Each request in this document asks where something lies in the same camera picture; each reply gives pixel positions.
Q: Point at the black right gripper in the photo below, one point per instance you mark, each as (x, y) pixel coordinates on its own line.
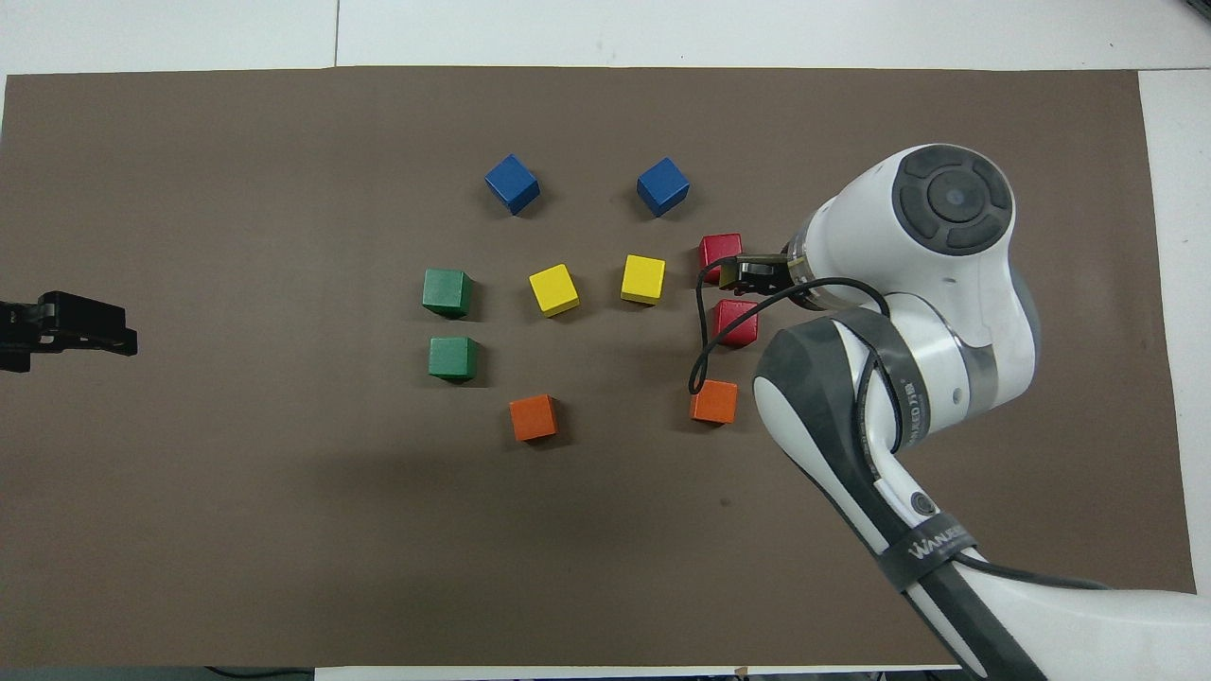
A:
(768, 274)

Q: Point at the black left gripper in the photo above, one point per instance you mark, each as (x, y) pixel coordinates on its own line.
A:
(19, 331)

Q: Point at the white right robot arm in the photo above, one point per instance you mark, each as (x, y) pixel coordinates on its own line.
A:
(946, 284)

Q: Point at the blue wooden cube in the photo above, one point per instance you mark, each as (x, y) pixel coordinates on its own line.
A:
(512, 183)
(662, 186)

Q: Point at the orange wooden cube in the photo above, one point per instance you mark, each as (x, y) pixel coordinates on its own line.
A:
(533, 417)
(714, 401)

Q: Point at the brown paper table mat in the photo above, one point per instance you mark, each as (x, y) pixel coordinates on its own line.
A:
(284, 520)

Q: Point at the green wooden cube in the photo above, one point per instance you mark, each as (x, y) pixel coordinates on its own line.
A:
(452, 358)
(447, 291)

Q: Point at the yellow wooden cube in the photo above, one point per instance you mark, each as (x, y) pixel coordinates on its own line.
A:
(553, 288)
(643, 279)

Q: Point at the red wooden cube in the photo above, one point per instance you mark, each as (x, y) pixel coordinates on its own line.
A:
(719, 246)
(736, 323)

